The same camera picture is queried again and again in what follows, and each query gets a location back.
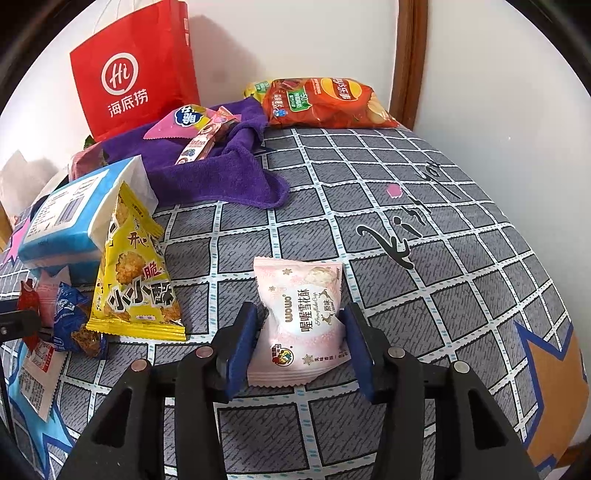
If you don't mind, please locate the white plastic bag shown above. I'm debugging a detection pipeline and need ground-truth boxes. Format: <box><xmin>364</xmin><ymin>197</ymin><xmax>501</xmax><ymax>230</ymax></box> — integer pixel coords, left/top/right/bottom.
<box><xmin>0</xmin><ymin>150</ymin><xmax>61</xmax><ymax>204</ymax></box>

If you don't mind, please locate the long pink biscuit packet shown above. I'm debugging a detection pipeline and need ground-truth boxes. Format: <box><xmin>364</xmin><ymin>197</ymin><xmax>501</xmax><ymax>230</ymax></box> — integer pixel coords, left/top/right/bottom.
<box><xmin>175</xmin><ymin>107</ymin><xmax>241</xmax><ymax>166</ymax></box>

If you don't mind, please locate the small red snack packet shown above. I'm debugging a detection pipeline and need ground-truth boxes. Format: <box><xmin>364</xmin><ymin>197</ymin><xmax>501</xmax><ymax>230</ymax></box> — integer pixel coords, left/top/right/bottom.
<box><xmin>17</xmin><ymin>279</ymin><xmax>40</xmax><ymax>349</ymax></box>

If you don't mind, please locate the blue tissue pack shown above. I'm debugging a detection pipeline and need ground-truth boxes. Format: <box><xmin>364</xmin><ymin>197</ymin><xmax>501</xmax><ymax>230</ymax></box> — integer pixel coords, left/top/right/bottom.
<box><xmin>18</xmin><ymin>156</ymin><xmax>158</xmax><ymax>271</ymax></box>

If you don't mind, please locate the red paper bag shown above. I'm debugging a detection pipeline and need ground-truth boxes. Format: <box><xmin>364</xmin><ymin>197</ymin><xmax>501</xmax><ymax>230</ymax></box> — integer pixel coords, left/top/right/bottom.
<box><xmin>69</xmin><ymin>0</ymin><xmax>201</xmax><ymax>144</ymax></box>

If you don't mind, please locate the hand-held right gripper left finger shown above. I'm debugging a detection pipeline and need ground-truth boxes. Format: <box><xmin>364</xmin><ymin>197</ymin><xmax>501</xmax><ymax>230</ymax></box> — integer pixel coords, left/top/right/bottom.
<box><xmin>55</xmin><ymin>302</ymin><xmax>259</xmax><ymax>480</ymax></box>

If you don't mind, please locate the blue snack packet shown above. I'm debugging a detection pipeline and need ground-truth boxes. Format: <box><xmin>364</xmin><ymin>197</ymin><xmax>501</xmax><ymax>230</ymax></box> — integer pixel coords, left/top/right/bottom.
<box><xmin>52</xmin><ymin>282</ymin><xmax>108</xmax><ymax>360</ymax></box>

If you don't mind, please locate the yellow triangular snack packet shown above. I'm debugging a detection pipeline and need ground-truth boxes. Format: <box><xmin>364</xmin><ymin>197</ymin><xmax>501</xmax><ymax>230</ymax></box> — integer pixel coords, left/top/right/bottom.
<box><xmin>87</xmin><ymin>181</ymin><xmax>188</xmax><ymax>341</ymax></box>

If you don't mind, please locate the purple towel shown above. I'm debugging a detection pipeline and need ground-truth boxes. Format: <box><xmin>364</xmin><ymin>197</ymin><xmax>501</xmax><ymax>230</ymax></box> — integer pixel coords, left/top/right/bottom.
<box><xmin>69</xmin><ymin>99</ymin><xmax>291</xmax><ymax>209</ymax></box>

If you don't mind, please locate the white red-print snack packet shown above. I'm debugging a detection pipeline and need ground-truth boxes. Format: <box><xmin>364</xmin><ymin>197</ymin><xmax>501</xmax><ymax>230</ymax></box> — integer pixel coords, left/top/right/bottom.
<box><xmin>18</xmin><ymin>339</ymin><xmax>65</xmax><ymax>422</ymax></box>

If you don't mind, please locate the orange chips bag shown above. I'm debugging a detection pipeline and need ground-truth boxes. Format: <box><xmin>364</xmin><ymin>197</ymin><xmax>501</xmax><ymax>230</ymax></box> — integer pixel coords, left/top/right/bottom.
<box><xmin>261</xmin><ymin>78</ymin><xmax>402</xmax><ymax>130</ymax></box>

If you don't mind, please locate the pale pink snowflake snack packet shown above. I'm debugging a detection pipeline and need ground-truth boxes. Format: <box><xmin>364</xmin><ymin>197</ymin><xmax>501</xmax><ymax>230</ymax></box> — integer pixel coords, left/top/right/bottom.
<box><xmin>247</xmin><ymin>256</ymin><xmax>347</xmax><ymax>387</ymax></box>

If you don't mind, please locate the pink and yellow snack packet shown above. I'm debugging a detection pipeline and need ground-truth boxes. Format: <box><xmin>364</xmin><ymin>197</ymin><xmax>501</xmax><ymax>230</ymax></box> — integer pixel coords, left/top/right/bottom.
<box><xmin>143</xmin><ymin>104</ymin><xmax>218</xmax><ymax>141</ymax></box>

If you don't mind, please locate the grey checked bed sheet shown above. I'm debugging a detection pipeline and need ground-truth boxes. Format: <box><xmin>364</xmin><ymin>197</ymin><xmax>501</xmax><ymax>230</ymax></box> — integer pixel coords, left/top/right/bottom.
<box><xmin>0</xmin><ymin>124</ymin><xmax>589</xmax><ymax>480</ymax></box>

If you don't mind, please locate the brown wooden door frame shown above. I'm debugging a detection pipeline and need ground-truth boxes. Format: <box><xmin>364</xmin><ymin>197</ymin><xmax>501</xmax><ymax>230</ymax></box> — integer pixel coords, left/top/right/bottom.
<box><xmin>390</xmin><ymin>0</ymin><xmax>428</xmax><ymax>130</ymax></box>

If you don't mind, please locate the yellow chips bag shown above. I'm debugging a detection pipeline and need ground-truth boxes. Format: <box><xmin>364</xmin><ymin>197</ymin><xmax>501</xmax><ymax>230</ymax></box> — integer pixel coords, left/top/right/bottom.
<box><xmin>244</xmin><ymin>80</ymin><xmax>273</xmax><ymax>104</ymax></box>

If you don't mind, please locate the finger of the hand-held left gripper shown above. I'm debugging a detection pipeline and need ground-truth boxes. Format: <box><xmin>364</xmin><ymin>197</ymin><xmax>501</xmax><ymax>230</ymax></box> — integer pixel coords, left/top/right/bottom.
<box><xmin>0</xmin><ymin>310</ymin><xmax>42</xmax><ymax>343</ymax></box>

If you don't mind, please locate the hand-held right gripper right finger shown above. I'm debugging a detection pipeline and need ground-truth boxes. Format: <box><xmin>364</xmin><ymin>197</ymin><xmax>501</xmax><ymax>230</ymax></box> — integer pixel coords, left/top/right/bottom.
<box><xmin>339</xmin><ymin>302</ymin><xmax>541</xmax><ymax>480</ymax></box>

